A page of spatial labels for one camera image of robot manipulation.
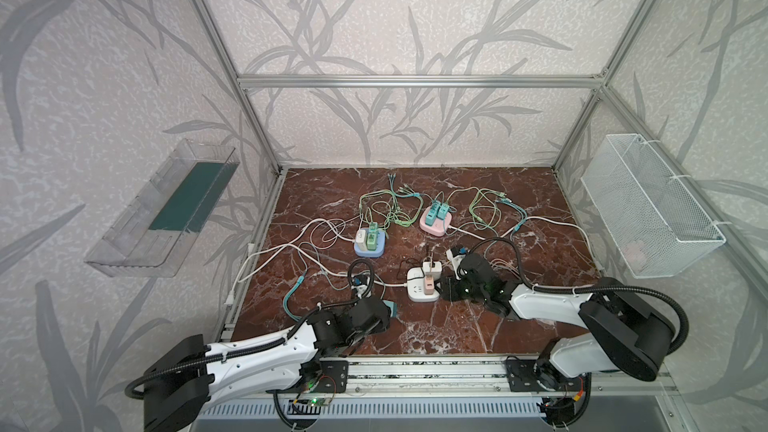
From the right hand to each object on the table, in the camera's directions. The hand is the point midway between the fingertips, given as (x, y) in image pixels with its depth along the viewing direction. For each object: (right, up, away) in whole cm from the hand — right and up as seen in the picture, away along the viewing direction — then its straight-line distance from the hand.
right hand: (438, 275), depth 89 cm
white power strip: (-7, -3, -2) cm, 7 cm away
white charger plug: (-3, +4, -8) cm, 9 cm away
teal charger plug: (-13, -8, -6) cm, 17 cm away
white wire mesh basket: (+43, +17, -27) cm, 54 cm away
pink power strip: (+2, +14, +10) cm, 17 cm away
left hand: (-13, -7, -7) cm, 17 cm away
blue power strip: (-18, +7, +7) cm, 21 cm away
